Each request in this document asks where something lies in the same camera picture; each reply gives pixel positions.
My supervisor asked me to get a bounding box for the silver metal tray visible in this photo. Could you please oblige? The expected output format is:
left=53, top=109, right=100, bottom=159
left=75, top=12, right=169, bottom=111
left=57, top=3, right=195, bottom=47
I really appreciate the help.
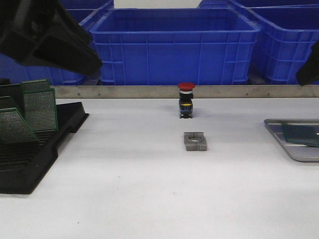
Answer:
left=264, top=119, right=319, bottom=162

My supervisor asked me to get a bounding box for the blue crate rear right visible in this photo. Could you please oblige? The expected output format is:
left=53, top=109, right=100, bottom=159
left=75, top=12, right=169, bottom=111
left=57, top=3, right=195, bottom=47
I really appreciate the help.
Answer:
left=229, top=0, right=319, bottom=8

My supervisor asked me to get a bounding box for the dark board in rack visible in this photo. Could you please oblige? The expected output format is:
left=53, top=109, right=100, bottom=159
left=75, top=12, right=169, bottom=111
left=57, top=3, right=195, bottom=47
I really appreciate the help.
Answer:
left=0, top=96, right=24, bottom=117

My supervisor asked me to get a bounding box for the green circuit board in rack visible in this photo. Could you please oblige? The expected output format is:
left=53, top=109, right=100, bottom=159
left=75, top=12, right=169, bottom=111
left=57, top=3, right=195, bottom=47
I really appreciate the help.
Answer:
left=23, top=88, right=58, bottom=132

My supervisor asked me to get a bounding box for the blue crate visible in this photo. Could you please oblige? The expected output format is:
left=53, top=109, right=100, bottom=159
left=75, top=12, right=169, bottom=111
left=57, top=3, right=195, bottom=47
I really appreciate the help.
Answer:
left=57, top=0, right=114, bottom=25
left=229, top=0, right=319, bottom=8
left=0, top=9, right=115, bottom=86
left=197, top=0, right=236, bottom=9
left=90, top=8, right=260, bottom=86
left=247, top=7, right=319, bottom=85

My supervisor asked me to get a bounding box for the black slotted board rack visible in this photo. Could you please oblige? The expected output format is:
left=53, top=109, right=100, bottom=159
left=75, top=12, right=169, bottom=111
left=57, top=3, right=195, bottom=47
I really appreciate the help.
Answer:
left=0, top=78, right=90, bottom=195

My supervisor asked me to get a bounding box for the blue crate rear centre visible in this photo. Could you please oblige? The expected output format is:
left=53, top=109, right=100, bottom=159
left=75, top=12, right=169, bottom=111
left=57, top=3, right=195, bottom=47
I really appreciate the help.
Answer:
left=197, top=0, right=236, bottom=9

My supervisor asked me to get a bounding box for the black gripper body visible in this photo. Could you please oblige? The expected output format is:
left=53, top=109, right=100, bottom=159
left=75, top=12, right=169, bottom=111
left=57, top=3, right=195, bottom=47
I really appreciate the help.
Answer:
left=296, top=41, right=319, bottom=86
left=0, top=0, right=102, bottom=76

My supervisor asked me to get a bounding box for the blue crate rear left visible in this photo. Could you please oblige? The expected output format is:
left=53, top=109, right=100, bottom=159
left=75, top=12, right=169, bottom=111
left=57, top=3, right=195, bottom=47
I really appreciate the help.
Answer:
left=57, top=0, right=114, bottom=25

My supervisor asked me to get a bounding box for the rear green board in rack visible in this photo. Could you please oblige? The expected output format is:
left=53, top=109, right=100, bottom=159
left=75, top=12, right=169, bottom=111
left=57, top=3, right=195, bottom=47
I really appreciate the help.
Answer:
left=20, top=79, right=50, bottom=91

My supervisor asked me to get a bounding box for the red emergency stop button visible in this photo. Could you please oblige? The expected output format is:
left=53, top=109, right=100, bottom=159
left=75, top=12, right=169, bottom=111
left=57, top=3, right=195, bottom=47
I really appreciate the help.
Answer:
left=178, top=82, right=195, bottom=119

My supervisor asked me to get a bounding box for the grey metal pipe clamp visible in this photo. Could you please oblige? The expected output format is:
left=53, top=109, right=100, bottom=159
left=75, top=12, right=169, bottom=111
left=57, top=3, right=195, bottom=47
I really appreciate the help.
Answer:
left=183, top=132, right=207, bottom=151

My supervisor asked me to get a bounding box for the green perforated circuit board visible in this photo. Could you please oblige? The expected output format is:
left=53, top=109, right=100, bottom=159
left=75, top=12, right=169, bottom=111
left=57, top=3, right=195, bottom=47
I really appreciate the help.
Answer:
left=282, top=124, right=319, bottom=147

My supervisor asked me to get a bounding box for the blue crate far left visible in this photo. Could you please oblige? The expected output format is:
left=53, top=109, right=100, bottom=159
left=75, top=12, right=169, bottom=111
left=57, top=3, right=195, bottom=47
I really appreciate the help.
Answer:
left=0, top=9, right=115, bottom=86

